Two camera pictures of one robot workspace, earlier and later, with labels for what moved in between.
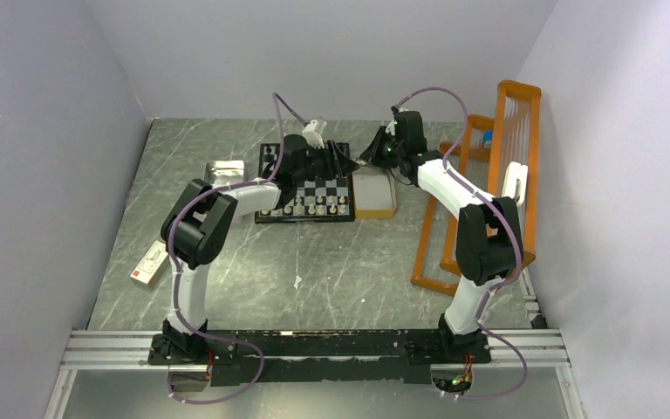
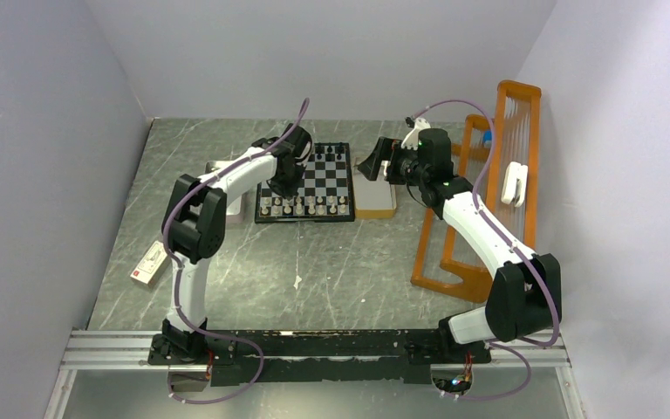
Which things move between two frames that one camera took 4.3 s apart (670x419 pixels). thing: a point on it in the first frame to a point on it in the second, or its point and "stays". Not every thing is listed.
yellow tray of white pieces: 374,193 stays
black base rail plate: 404,355 stays
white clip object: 516,170 stays
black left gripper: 337,162 to 289,191
